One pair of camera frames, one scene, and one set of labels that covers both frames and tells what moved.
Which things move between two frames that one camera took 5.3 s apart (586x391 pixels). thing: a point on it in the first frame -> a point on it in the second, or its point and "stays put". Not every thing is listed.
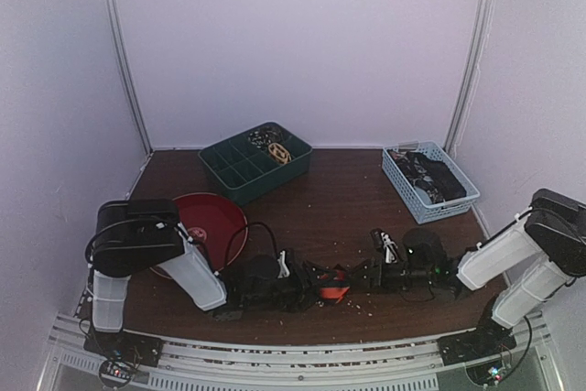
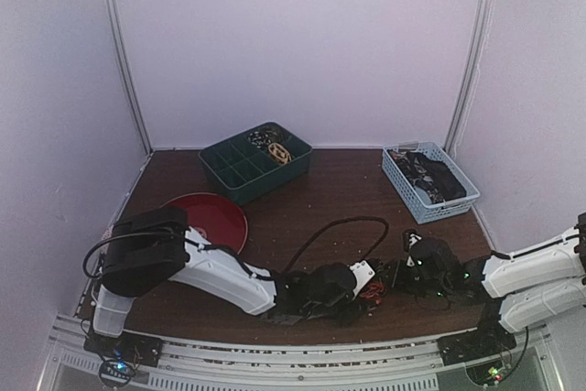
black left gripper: [305, 288] -> [356, 313]
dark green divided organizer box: [254, 163] stays put
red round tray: [215, 225] stays put
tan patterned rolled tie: [279, 153] stays put
